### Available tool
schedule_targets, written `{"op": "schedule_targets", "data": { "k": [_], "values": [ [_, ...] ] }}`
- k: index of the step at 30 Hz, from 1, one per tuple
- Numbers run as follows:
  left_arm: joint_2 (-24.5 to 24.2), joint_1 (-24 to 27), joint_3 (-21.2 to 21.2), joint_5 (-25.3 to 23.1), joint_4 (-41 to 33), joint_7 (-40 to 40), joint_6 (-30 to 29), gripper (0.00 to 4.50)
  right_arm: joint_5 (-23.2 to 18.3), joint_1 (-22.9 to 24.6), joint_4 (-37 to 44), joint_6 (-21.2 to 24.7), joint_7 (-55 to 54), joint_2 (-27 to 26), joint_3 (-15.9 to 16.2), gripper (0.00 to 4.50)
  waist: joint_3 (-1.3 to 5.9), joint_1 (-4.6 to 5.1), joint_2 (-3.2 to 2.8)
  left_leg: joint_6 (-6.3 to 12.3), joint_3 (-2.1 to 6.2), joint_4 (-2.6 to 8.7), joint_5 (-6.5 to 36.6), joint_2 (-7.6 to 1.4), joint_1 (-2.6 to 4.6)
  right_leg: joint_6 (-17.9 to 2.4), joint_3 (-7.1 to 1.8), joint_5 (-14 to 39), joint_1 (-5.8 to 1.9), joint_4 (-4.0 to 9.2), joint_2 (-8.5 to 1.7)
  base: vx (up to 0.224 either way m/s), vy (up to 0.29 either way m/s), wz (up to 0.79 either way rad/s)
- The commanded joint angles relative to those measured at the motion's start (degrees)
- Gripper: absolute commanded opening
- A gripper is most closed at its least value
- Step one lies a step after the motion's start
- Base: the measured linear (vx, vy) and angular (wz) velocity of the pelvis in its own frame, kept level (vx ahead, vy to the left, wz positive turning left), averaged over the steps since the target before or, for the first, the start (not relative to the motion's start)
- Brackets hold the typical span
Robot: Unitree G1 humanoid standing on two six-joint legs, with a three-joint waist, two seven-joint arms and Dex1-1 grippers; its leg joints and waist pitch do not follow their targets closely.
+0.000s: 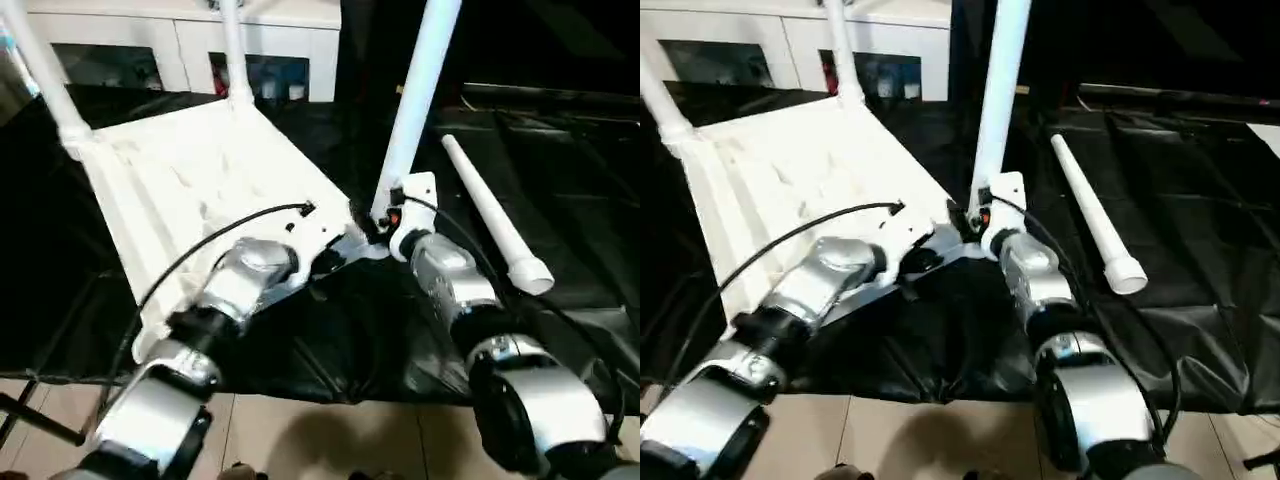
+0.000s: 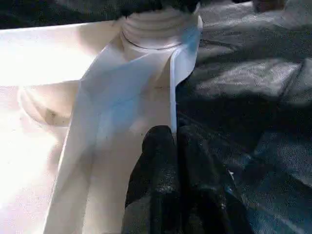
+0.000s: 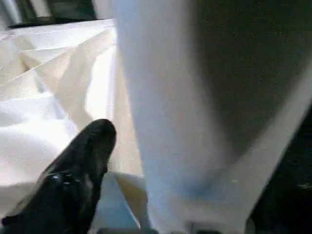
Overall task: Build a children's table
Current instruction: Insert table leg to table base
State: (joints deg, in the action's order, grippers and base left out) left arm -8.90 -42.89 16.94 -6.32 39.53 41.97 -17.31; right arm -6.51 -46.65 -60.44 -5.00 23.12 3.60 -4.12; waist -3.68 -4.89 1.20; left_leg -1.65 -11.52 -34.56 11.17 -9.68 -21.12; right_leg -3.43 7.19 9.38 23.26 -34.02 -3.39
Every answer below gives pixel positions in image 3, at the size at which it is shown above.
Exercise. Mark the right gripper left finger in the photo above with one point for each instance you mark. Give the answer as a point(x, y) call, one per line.
point(80, 170)

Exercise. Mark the black glossy mat cloth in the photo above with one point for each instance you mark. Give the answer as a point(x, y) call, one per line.
point(61, 21)

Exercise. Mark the white plastic table top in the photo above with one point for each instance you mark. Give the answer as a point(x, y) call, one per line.
point(61, 85)

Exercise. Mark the white plastic table leg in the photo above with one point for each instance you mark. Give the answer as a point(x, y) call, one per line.
point(158, 97)

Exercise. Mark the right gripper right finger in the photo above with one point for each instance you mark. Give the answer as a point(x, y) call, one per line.
point(285, 195)

